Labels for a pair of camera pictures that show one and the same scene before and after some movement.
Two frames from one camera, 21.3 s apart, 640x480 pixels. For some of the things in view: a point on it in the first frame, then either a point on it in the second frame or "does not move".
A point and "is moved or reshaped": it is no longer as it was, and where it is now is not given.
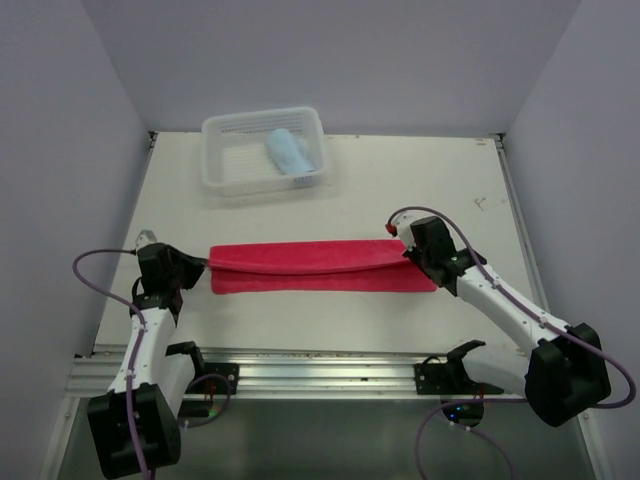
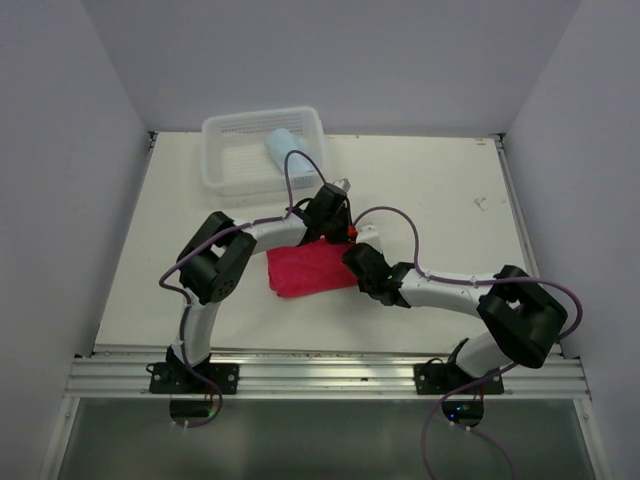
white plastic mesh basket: x=236 y=161 does not move
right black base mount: x=435 y=377 does not move
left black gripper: x=195 y=265 → x=342 y=236
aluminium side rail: x=502 y=145 does not move
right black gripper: x=413 y=255 → x=377 y=253
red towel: x=324 y=267 is moved or reshaped
